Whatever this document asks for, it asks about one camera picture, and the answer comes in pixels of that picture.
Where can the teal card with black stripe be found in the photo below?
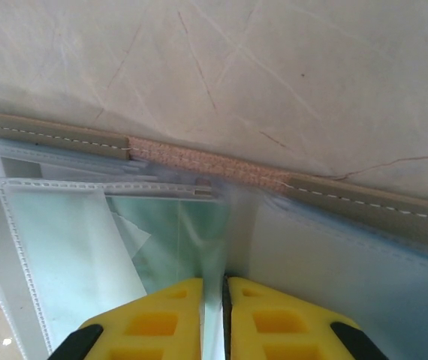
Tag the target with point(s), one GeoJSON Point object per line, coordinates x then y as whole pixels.
{"type": "Point", "coordinates": [169, 243]}

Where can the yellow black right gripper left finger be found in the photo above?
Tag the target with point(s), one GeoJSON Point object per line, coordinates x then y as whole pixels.
{"type": "Point", "coordinates": [154, 326]}

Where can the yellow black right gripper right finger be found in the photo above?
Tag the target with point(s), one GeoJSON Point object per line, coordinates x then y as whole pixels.
{"type": "Point", "coordinates": [281, 326]}

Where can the beige card holder with sleeves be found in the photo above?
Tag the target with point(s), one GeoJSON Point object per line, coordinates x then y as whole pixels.
{"type": "Point", "coordinates": [349, 195]}

